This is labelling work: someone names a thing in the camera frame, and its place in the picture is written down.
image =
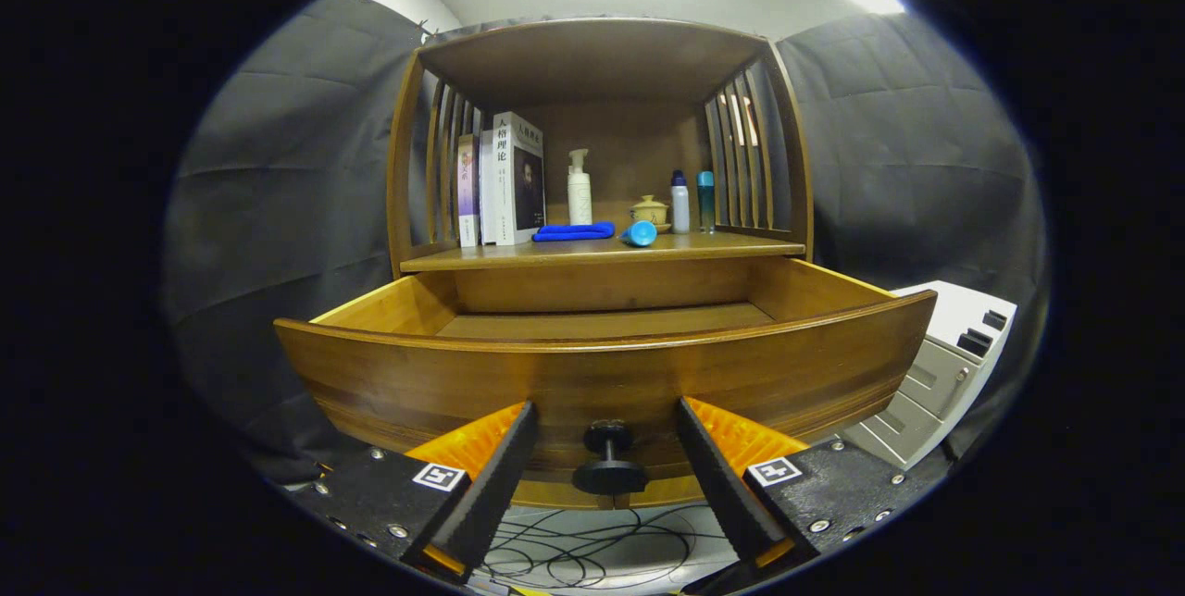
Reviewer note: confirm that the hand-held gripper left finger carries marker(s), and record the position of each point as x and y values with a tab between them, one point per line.
491	485

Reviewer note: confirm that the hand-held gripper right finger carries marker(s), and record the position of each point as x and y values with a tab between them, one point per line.
722	485

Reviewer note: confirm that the wooden drawer with black knob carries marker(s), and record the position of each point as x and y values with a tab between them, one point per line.
611	374

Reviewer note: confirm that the blue cleanser tube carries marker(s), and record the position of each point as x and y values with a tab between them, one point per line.
639	233

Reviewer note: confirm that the wooden countertop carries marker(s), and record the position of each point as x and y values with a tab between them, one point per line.
704	247

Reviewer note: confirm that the white drawer unit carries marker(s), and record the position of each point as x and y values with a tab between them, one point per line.
963	314

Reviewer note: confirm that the wooden cabinet with slatted sides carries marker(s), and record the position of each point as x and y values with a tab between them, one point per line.
592	59

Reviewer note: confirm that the blue folded cloth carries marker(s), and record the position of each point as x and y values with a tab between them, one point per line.
574	231

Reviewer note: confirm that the white bottle with blue cap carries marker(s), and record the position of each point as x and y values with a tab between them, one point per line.
679	207

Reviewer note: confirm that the teal clear bottle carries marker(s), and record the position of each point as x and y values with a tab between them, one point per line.
705	203

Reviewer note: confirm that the lidded ceramic tea cup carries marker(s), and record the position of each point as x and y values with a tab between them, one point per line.
650	210

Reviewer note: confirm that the thin white book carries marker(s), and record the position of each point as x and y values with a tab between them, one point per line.
486	198

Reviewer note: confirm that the white pump bottle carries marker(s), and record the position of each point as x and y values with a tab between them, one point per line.
580	203

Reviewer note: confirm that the purple book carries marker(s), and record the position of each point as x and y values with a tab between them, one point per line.
467	189

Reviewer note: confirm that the white book with portrait cover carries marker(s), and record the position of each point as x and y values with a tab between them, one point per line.
523	189

